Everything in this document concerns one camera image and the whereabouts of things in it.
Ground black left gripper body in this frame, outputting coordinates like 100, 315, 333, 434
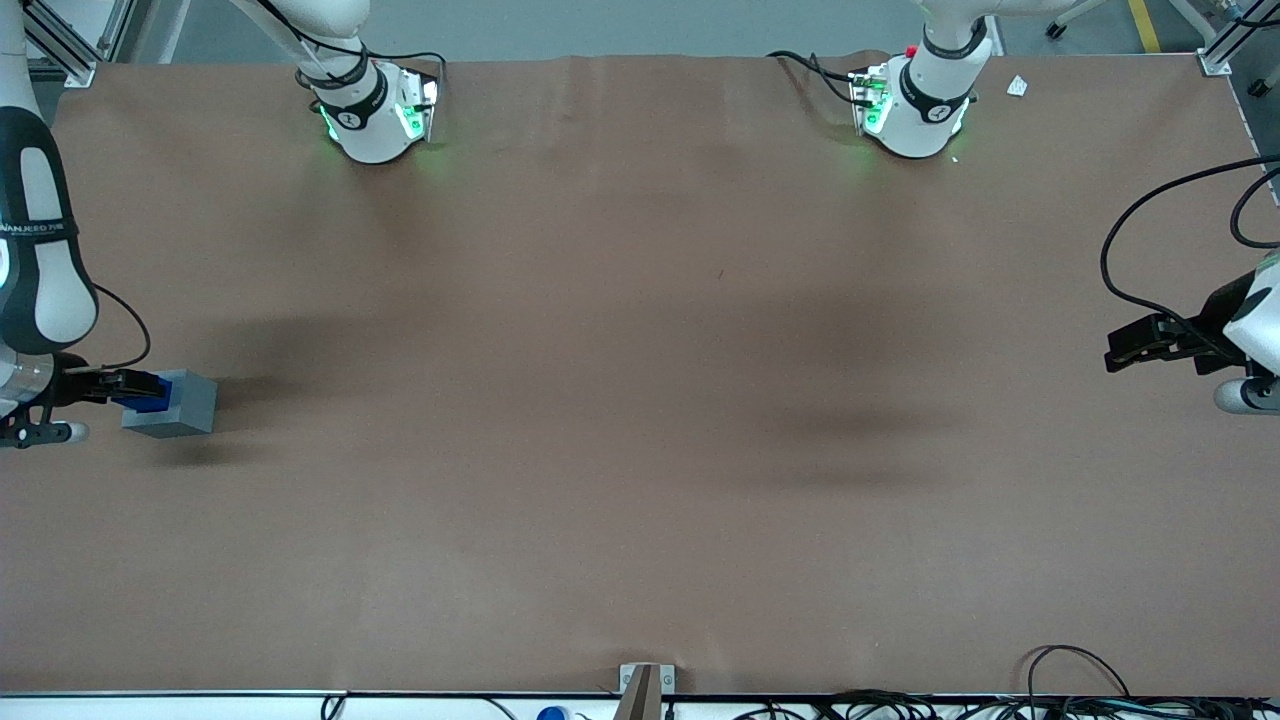
1160, 270, 1258, 379

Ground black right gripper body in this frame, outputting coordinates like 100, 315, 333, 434
38, 352, 101, 410

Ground blue plastic block part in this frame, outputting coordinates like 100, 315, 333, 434
111, 374, 173, 415

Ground gray square socket base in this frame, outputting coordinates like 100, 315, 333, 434
121, 369, 219, 440

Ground chair leg with caster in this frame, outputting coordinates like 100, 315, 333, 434
1045, 0, 1113, 41

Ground brown table cover mat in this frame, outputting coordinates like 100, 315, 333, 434
0, 50, 1280, 697

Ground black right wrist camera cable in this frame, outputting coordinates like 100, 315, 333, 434
65, 283, 153, 374

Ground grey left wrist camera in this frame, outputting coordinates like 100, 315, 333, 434
1213, 375, 1280, 415

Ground long black left wrist cable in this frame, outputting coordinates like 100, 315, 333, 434
1100, 157, 1280, 361

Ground short black looped cable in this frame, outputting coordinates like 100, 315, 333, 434
1229, 165, 1280, 250

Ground aluminium frame corner post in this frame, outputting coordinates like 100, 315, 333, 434
20, 0, 143, 89
1197, 0, 1280, 79

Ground black arched cable loop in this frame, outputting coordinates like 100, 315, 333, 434
1027, 645, 1132, 701

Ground black tangled cable bundle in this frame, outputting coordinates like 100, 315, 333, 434
735, 688, 1280, 720

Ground black right arm base cable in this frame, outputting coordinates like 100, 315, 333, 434
255, 0, 448, 93

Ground black arm base cable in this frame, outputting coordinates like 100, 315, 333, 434
767, 49, 864, 107
255, 0, 448, 93

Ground black left arm base cable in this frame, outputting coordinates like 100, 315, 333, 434
767, 49, 864, 107

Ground grey metal bracket plate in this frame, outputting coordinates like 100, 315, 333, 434
619, 663, 676, 697

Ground aluminium camera mount post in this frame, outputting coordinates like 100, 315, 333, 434
612, 666, 664, 720

